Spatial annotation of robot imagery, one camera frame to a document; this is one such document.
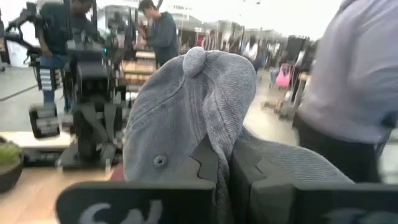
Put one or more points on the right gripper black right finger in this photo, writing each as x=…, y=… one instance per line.
x=280, y=203

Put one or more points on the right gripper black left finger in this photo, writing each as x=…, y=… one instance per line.
x=140, y=200

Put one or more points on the black background robot arm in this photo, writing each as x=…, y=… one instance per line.
x=21, y=18

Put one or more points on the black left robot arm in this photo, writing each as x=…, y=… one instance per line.
x=93, y=93

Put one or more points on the pink object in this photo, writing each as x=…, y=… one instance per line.
x=283, y=77

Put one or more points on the small potted green plant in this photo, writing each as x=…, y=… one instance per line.
x=9, y=165

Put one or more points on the person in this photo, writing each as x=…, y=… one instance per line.
x=164, y=37
x=351, y=87
x=57, y=34

